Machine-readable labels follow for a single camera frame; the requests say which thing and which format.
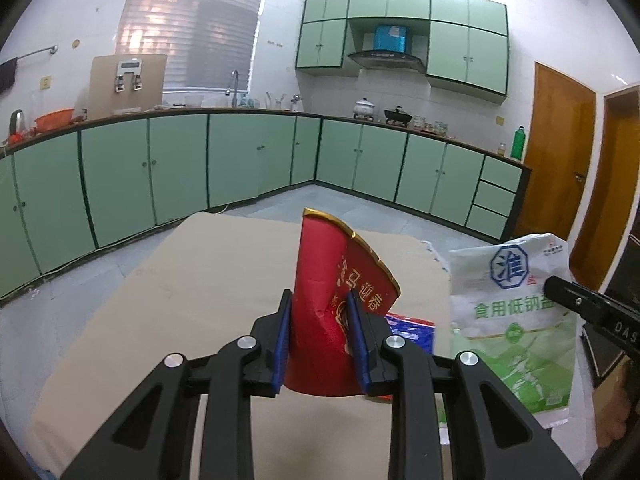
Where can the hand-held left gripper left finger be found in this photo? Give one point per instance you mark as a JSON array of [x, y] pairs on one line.
[[282, 345]]

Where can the metal kettle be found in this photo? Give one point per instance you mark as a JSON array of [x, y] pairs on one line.
[[17, 122]]

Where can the green kitchen cabinets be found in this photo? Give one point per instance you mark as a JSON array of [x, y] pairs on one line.
[[450, 50], [115, 180]]

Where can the green bottle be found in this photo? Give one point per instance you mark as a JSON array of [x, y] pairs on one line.
[[517, 142]]

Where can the green lower kitchen cabinets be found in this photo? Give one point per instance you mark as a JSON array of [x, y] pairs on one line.
[[115, 180]]

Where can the dark cloth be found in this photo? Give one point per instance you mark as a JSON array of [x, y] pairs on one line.
[[7, 75]]

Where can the white cooking pot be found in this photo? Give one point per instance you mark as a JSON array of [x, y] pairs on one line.
[[364, 108]]

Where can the beige table mat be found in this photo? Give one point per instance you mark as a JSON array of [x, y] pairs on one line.
[[150, 310]]

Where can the yellow oil bottle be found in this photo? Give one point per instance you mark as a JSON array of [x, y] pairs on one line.
[[501, 149]]

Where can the window blinds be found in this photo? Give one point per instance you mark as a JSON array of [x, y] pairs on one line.
[[200, 25]]

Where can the utensil holder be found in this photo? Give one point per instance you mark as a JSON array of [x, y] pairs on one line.
[[276, 102]]

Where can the blue hood duct cover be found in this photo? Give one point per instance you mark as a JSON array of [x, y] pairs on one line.
[[391, 39]]

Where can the black wok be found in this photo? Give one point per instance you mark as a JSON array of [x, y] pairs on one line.
[[397, 116]]

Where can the green upper kitchen cabinets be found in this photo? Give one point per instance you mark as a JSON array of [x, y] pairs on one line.
[[450, 50]]

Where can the person's right hand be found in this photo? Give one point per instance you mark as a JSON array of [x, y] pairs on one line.
[[615, 410]]

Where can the range hood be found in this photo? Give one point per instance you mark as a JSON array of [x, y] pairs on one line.
[[385, 60]]

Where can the brown wooden door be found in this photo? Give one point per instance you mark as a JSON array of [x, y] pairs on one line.
[[550, 160], [615, 185]]

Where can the yellow wall socket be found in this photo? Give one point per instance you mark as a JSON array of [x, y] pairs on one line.
[[45, 82]]

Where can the red paper cup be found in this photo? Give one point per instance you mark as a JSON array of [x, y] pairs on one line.
[[320, 285]]

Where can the orange plastic basin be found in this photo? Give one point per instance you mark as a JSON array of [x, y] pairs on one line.
[[52, 120]]

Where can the white green plastic salt bag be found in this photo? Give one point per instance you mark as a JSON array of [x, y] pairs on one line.
[[500, 340]]

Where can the metal towel bar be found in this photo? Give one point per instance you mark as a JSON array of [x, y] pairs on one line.
[[40, 51]]

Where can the glass condiment jars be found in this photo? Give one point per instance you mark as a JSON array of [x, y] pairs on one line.
[[430, 126]]

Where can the metal sink faucet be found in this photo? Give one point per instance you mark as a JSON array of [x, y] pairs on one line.
[[234, 77]]

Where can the wooden board with scale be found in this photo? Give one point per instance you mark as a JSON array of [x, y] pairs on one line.
[[102, 95]]

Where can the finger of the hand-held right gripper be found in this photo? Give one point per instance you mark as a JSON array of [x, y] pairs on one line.
[[570, 295]]

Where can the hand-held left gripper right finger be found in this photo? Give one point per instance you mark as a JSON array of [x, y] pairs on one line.
[[356, 345]]

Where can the blue red printed packet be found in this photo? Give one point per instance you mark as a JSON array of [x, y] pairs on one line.
[[415, 332]]

